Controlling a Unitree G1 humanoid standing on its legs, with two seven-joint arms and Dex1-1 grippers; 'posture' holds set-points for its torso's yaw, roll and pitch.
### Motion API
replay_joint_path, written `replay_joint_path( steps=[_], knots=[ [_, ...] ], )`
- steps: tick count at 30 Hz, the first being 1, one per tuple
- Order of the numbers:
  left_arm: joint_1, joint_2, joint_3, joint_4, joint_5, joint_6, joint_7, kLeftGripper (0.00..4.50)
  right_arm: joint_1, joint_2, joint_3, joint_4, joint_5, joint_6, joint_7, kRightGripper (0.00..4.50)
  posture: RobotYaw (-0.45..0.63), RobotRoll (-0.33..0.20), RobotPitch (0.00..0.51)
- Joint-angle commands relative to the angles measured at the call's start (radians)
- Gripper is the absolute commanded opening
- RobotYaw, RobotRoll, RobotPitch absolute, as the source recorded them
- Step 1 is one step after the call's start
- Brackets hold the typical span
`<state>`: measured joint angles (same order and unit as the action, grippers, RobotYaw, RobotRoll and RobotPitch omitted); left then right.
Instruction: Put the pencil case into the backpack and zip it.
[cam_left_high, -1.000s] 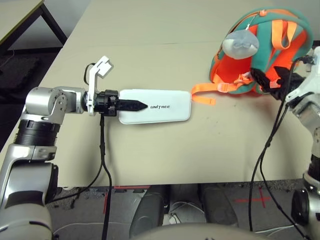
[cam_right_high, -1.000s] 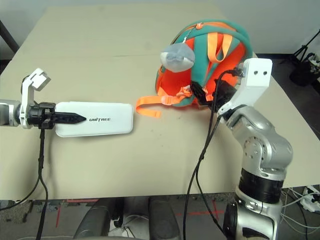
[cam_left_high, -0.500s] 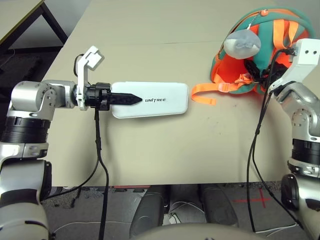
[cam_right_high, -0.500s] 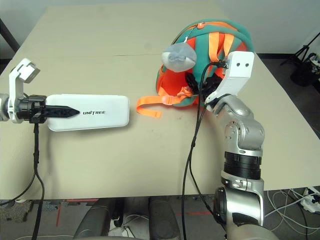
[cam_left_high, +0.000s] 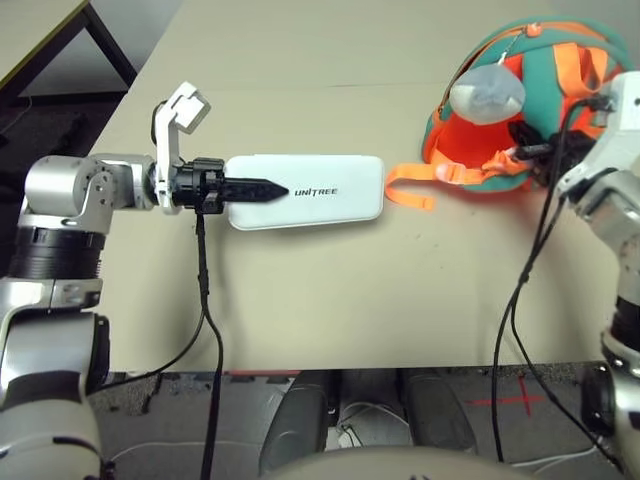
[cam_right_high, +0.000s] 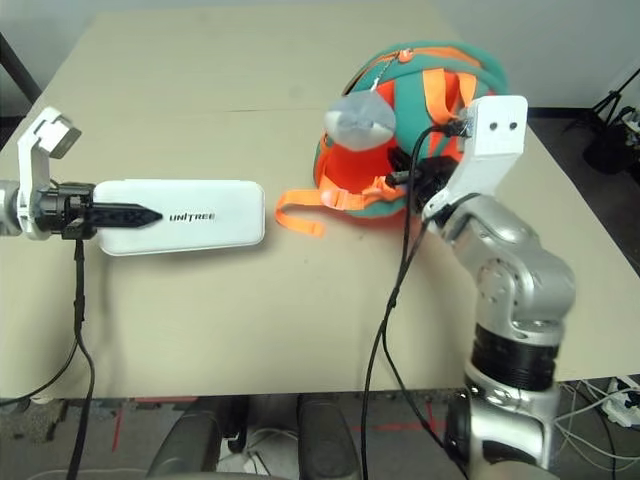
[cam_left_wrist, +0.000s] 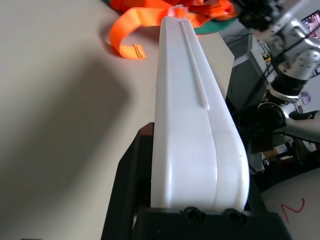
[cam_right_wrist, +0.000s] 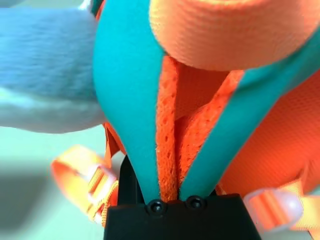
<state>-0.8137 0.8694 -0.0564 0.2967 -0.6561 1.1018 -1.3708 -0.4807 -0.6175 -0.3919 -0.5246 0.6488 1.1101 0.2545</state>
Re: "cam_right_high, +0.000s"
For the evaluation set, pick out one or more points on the black camera tripod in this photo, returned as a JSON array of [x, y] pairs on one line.
[[612, 135]]

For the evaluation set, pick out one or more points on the white power strip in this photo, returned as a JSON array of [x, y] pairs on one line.
[[622, 400]]

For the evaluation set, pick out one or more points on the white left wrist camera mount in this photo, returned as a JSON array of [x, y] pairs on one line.
[[35, 150]]

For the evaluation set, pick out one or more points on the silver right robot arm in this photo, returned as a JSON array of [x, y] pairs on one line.
[[520, 280]]

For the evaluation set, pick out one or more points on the green and orange backpack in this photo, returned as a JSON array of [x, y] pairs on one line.
[[450, 85]]

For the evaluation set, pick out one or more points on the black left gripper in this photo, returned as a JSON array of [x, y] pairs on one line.
[[60, 210]]

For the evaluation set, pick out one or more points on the grey robot right leg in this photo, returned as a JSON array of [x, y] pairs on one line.
[[325, 440]]

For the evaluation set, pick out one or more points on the grey white plush toy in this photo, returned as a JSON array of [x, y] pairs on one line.
[[357, 122]]

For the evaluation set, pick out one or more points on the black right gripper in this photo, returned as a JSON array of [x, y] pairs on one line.
[[432, 172]]

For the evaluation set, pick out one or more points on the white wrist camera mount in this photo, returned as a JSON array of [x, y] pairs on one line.
[[35, 150], [492, 140]]

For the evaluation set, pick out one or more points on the black-framed side table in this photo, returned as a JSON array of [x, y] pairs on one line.
[[17, 65]]

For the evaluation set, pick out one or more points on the grey robot leg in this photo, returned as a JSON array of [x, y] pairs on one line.
[[325, 440], [195, 440]]

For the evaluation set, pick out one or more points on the white pencil case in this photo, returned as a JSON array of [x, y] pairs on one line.
[[215, 235]]

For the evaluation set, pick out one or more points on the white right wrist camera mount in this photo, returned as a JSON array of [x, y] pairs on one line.
[[492, 140]]

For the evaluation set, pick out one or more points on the grey robot left leg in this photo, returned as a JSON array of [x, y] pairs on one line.
[[195, 440]]

